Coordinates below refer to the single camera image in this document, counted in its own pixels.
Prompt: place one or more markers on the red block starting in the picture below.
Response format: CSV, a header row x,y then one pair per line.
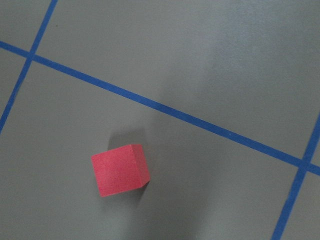
x,y
120,170

